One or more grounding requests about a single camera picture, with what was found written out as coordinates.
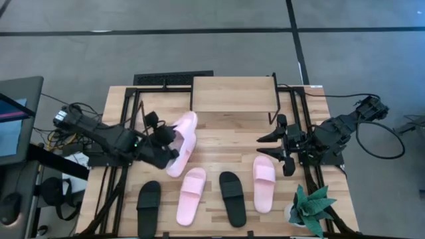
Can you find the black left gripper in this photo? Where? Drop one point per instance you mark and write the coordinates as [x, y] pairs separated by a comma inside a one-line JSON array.
[[159, 146]]

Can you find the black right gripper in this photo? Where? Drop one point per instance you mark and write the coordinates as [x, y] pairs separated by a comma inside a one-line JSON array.
[[293, 139]]

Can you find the pink rubber slide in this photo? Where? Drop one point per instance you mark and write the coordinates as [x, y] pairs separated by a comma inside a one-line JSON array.
[[264, 186], [187, 132], [191, 199]]

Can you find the black rubber slide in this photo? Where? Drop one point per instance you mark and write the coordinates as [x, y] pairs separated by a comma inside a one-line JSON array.
[[232, 202], [148, 212]]

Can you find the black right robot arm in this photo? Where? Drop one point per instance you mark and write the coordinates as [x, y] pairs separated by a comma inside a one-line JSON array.
[[328, 136]]

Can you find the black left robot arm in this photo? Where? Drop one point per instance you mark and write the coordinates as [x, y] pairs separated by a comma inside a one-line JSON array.
[[113, 139]]

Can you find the wooden shelf with black legs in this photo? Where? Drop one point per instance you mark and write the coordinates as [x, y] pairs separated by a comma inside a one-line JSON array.
[[232, 94]]

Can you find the black perforated floor mat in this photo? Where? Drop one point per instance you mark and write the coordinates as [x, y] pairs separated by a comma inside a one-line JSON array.
[[166, 79]]

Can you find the green plant in white pot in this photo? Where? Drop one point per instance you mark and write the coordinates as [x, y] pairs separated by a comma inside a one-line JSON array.
[[308, 207]]

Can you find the white box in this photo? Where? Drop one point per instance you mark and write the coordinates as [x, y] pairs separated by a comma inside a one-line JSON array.
[[79, 182]]

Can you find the black desk bar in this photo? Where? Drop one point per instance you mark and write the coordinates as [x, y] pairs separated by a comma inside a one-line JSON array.
[[56, 161]]

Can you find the black floor stand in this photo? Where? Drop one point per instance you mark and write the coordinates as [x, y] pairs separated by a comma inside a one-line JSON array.
[[411, 125]]

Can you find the grey computer monitor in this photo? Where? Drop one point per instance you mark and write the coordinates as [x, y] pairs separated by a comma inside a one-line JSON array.
[[20, 132]]

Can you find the grey side desk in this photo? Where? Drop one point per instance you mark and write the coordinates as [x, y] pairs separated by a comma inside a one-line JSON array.
[[20, 179]]

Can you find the black caster wheel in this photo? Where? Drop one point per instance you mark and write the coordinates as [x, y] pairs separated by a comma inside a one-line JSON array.
[[42, 230]]

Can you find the black round device with light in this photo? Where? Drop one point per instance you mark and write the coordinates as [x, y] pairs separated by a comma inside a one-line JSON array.
[[10, 207]]

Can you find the black metal rig frame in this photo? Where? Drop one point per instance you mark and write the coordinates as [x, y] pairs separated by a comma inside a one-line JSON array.
[[149, 89]]

